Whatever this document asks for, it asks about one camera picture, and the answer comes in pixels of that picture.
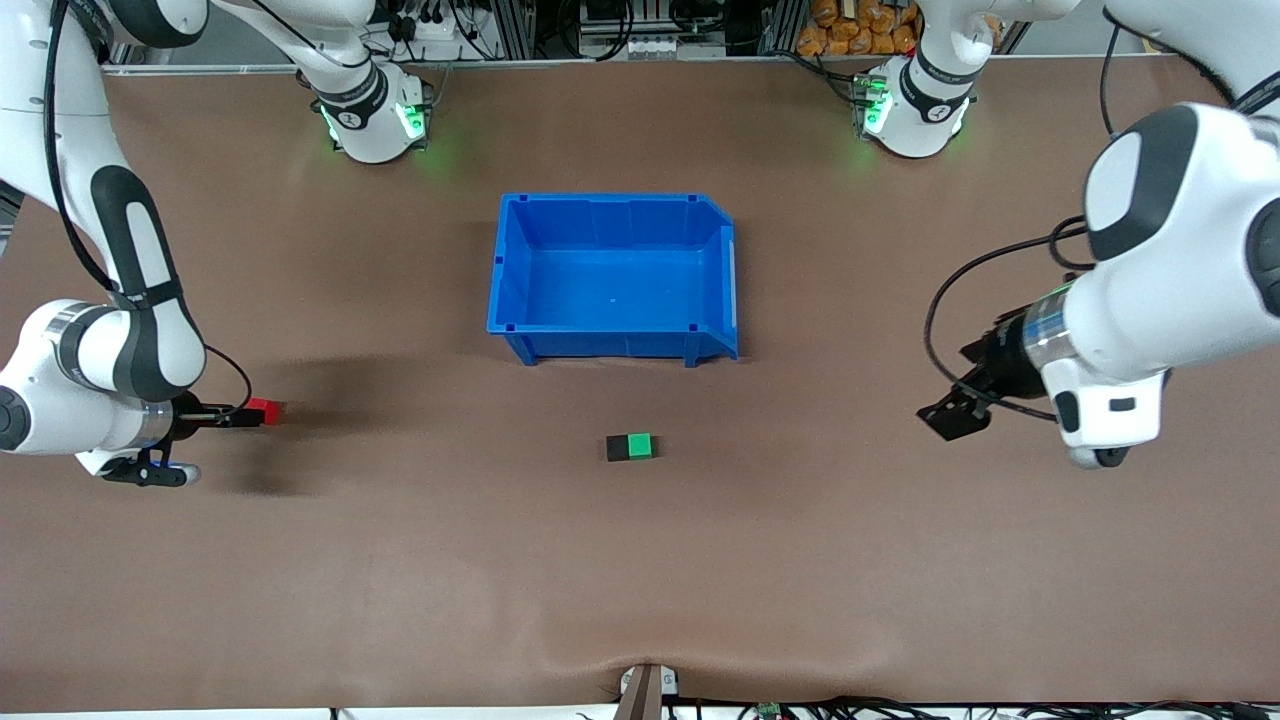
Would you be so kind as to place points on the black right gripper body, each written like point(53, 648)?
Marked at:
point(190, 414)

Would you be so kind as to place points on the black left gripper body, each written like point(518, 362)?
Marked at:
point(1003, 366)

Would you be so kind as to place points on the red cube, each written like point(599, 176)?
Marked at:
point(270, 411)

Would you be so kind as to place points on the green cube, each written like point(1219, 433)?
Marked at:
point(641, 446)

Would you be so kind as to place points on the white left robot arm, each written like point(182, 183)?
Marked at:
point(1180, 260)

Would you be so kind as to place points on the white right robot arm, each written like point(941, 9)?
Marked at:
point(60, 100)

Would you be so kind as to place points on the black cube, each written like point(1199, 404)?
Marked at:
point(616, 449)

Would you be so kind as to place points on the blue plastic storage bin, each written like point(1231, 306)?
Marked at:
point(615, 280)

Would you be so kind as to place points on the orange packaged goods pile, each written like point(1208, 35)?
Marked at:
point(850, 30)

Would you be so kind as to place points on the white power strip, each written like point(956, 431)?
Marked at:
point(440, 30)

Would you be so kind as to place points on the black box device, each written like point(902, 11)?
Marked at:
point(605, 12)

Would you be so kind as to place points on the black right camera bracket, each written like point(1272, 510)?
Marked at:
point(135, 468)

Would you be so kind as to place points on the brown camera mount post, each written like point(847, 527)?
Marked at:
point(645, 695)

